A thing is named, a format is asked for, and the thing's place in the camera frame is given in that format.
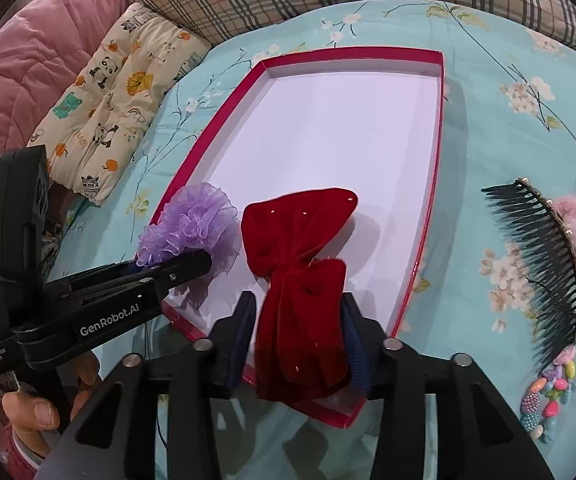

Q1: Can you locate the purple organza scrunchie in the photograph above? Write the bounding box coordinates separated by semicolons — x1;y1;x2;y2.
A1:
136;182;241;275

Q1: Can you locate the red velvet bow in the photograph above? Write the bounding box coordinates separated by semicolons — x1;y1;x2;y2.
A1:
241;188;358;402

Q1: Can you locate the black pearl hair comb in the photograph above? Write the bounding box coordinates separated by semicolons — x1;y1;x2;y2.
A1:
481;178;576;368

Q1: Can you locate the person's left hand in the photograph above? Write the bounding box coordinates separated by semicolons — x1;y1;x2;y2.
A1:
2;351;102;458

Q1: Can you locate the colourful beaded hair clip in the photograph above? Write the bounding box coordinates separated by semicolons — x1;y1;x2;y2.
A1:
519;344;576;444

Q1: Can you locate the cartoon print baby pillow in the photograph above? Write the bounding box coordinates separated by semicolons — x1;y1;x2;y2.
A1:
28;3;211;206

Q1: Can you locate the pink quilted blanket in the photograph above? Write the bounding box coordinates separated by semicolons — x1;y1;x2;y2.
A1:
0;0;128;155

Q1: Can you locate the teal floral bedsheet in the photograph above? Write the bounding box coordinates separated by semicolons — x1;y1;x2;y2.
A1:
49;0;576;479

